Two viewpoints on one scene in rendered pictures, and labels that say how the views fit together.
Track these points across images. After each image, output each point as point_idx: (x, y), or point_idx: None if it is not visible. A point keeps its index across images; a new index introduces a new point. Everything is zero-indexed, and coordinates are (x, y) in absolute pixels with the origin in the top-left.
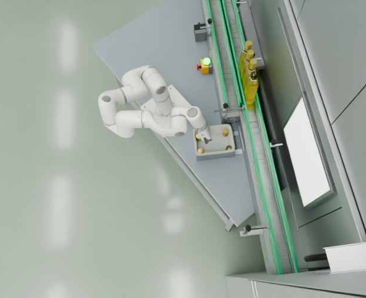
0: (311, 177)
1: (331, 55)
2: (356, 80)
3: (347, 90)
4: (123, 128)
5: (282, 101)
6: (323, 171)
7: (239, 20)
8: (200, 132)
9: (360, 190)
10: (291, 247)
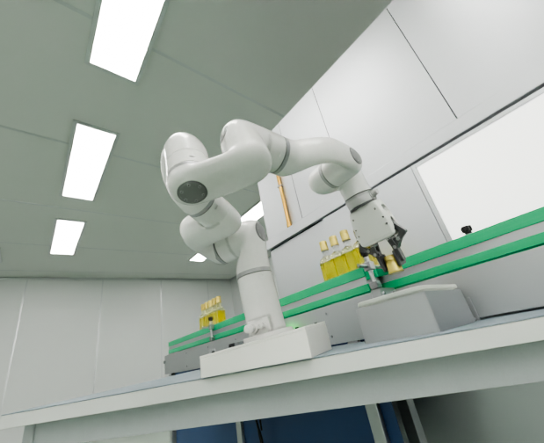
0: (539, 146)
1: (394, 125)
2: (422, 86)
3: (427, 96)
4: (250, 127)
5: (410, 232)
6: (519, 110)
7: None
8: (377, 192)
9: (540, 50)
10: None
